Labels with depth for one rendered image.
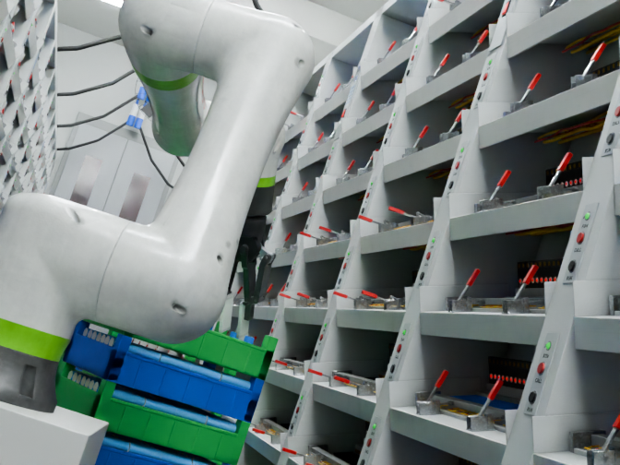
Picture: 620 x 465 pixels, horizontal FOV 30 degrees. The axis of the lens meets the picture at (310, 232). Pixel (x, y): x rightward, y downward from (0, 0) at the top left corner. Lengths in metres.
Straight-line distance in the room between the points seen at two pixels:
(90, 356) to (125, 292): 0.69
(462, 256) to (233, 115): 0.93
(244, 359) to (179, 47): 0.68
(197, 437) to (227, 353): 0.16
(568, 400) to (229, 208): 0.56
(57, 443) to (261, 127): 0.50
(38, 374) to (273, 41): 0.55
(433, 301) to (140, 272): 1.05
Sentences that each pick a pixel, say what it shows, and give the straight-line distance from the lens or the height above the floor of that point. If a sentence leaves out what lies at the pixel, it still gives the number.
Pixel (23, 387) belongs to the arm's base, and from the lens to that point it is 1.41.
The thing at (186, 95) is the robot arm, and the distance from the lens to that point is 1.83.
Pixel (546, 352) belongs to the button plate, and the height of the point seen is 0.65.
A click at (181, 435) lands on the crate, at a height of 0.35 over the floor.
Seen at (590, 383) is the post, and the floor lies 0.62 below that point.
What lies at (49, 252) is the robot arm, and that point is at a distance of 1.39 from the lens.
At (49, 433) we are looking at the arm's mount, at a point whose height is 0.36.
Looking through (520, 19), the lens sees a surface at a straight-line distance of 2.45.
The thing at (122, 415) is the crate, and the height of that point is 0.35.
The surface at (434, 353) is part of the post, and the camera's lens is 2.32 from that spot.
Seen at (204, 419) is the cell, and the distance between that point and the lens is 2.08.
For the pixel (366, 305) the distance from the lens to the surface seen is 2.83.
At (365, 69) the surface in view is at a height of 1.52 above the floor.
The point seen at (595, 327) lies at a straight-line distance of 1.60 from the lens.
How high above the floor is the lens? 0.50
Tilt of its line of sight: 7 degrees up
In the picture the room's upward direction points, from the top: 18 degrees clockwise
